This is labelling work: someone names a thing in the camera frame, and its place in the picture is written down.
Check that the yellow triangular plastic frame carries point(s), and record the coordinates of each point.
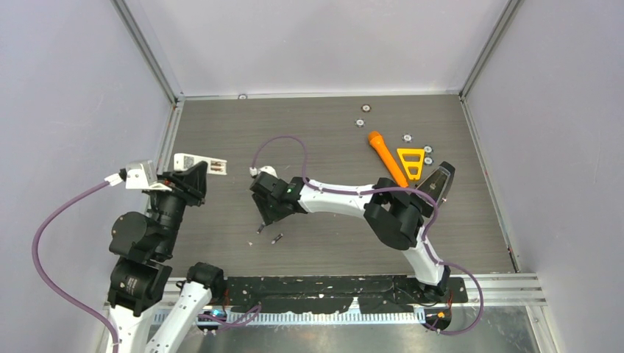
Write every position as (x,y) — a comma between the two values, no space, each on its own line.
(412,161)

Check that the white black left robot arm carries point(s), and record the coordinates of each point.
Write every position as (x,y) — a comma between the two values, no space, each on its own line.
(143,243)

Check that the orange toy microphone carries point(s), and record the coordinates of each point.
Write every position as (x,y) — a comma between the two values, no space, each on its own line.
(377,142)

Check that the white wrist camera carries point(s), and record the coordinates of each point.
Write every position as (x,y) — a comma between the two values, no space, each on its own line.
(138,175)
(267,169)

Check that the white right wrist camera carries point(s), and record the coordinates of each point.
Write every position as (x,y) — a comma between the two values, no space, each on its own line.
(267,169)

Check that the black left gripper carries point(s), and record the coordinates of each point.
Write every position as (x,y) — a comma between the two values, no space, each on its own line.
(190,184)

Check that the black yellow metronome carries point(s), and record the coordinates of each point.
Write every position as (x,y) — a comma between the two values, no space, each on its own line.
(438,183)

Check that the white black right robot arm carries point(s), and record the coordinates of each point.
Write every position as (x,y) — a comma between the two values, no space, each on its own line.
(396,215)

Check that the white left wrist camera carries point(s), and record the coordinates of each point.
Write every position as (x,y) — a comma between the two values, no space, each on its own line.
(138,175)

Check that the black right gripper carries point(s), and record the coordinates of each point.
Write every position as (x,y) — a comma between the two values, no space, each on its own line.
(268,216)

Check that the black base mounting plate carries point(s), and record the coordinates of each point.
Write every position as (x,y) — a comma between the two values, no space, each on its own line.
(336,294)

